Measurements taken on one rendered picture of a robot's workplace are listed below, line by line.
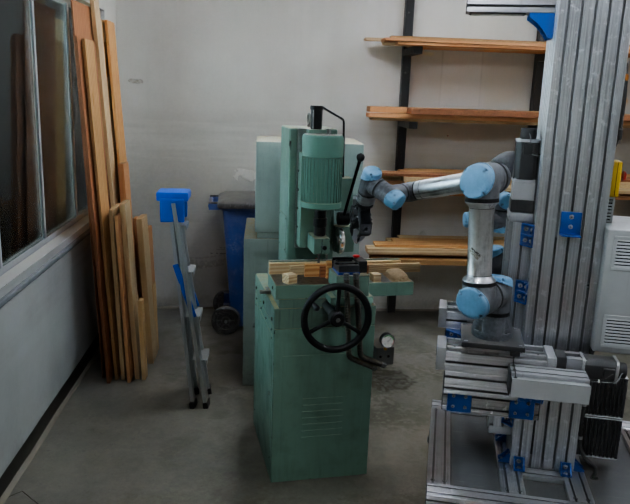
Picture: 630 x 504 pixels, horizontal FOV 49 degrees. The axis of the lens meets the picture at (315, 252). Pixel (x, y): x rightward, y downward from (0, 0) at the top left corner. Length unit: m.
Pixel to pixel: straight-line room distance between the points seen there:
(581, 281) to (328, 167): 1.08
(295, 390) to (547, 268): 1.15
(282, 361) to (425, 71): 2.99
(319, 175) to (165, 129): 2.54
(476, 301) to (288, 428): 1.09
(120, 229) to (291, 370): 1.48
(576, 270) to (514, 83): 2.93
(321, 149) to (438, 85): 2.61
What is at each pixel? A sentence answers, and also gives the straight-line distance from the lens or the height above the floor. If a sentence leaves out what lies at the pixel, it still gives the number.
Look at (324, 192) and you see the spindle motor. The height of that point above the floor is 1.27.
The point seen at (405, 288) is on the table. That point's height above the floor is 0.87.
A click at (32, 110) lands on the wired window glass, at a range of 3.69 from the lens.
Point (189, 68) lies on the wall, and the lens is 5.22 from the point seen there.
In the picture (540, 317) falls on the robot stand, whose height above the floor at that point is 0.86.
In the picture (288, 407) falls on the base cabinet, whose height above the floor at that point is 0.36.
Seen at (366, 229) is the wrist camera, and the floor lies 1.16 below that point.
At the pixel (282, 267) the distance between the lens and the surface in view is 3.00.
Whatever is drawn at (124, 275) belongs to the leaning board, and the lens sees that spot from 4.05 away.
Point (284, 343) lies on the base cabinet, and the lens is 2.92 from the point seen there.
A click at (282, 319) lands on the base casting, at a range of 2.88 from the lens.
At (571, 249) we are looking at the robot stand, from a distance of 2.75.
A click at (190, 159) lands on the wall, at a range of 5.25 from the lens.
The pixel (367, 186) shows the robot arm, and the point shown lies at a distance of 2.64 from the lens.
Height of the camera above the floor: 1.68
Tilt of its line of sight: 13 degrees down
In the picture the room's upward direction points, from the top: 2 degrees clockwise
